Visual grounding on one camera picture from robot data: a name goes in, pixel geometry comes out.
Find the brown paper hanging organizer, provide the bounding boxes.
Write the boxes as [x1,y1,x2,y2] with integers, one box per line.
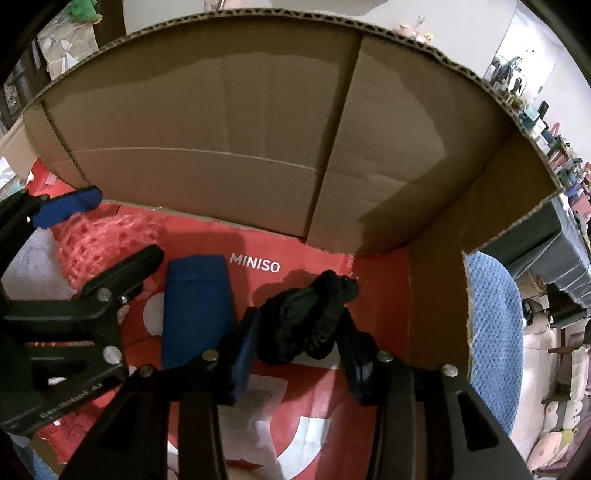
[37,18,100,77]

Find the red printed paper bag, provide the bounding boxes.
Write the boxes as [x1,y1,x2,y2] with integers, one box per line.
[25,157,411,480]

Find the blue cloth pouch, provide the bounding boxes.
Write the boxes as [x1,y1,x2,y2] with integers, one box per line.
[161,255,238,370]

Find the pink plush toy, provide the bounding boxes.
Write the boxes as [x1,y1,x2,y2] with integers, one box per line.
[392,18,437,44]

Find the green plush toy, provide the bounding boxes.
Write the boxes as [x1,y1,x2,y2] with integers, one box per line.
[68,0,103,23]

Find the brown cardboard box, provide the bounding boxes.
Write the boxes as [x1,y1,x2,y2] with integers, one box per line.
[21,7,568,480]

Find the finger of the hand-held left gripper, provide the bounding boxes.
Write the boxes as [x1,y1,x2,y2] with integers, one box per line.
[0,185,103,278]
[69,244,165,324]

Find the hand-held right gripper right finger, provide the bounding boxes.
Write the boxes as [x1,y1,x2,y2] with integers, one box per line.
[337,308,532,480]

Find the black fuzzy cloth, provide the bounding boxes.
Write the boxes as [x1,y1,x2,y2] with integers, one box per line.
[256,269,361,365]

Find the metal door handle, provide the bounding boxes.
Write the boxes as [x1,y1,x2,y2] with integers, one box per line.
[2,74,24,116]

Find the wall mirror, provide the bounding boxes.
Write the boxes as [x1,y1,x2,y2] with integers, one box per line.
[482,9,561,100]

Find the red foam mesh net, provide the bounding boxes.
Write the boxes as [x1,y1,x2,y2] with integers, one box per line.
[51,210,167,289]

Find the pink plush cushion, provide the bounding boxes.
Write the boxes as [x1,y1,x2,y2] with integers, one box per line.
[526,427,578,472]

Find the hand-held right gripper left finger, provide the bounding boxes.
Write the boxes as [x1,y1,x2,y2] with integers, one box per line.
[60,307,264,480]

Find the blue knitted blanket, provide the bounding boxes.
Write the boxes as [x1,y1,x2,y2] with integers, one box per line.
[464,251,525,435]

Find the pastel plush toy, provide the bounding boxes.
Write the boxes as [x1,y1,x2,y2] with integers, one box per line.
[540,394,591,435]

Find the dark brown door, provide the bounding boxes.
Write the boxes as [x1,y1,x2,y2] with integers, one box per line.
[0,0,125,134]

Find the white fluffy cloth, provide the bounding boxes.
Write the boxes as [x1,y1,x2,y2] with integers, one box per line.
[0,226,77,301]

